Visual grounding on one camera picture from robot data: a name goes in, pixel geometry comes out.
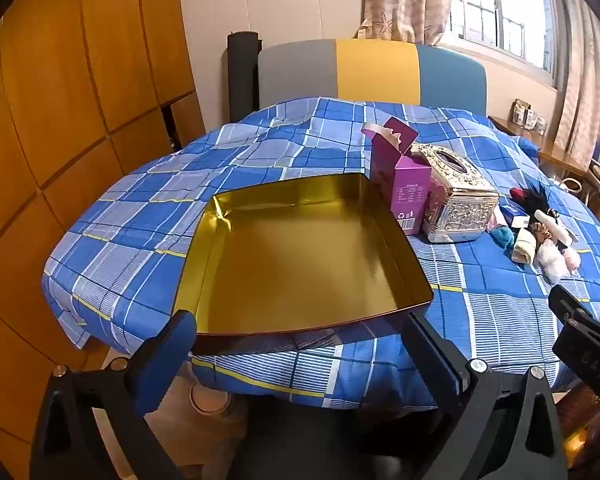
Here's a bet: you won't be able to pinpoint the blue tissue pack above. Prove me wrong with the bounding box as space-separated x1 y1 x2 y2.
500 205 531 228

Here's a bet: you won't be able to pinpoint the wooden desk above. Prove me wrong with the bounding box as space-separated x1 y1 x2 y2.
487 116 588 176

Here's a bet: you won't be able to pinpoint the grey yellow blue headboard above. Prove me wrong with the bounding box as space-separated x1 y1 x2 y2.
257 38 488 121

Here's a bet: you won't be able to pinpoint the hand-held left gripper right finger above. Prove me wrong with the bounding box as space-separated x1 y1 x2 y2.
401 312 568 480

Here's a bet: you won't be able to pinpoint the black rolled mat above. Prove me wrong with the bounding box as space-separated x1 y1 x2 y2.
226 31 260 123

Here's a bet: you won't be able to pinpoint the clear plastic shower cap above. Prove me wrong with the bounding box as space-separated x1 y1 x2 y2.
536 240 570 281

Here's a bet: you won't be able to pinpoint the blue plush toy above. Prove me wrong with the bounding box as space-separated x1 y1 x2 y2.
489 225 516 251

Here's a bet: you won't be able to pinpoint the window with metal bars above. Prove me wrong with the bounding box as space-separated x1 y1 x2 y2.
447 0 556 73

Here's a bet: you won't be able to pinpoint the white tube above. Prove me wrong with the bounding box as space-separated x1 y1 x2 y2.
531 208 578 246

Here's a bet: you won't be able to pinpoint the silver ornate tissue box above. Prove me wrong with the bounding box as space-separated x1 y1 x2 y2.
411 142 500 245

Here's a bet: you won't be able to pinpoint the beige printed curtain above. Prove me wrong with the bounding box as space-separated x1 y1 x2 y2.
552 0 600 171
362 0 456 46

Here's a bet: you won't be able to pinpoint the pink towel roll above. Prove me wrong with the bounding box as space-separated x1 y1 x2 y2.
562 247 582 276

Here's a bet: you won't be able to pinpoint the wooden wardrobe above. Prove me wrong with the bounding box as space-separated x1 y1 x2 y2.
0 0 206 480

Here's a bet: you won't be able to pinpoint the gold tin tray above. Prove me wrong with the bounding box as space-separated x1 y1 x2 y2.
172 174 435 356

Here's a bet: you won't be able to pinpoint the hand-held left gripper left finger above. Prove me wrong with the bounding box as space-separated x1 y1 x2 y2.
30 310 198 480

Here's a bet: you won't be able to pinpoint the purple carton box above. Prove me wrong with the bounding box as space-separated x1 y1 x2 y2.
361 116 433 235

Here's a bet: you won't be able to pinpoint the blue plaid bed sheet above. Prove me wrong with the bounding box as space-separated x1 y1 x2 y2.
41 96 600 408

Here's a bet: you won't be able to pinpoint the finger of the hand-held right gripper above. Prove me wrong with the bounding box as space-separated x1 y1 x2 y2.
548 284 600 377

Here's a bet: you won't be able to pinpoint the cream socks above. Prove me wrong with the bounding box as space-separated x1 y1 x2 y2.
505 240 537 266

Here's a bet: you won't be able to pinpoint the cluster of small jars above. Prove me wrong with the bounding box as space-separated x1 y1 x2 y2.
511 99 548 131

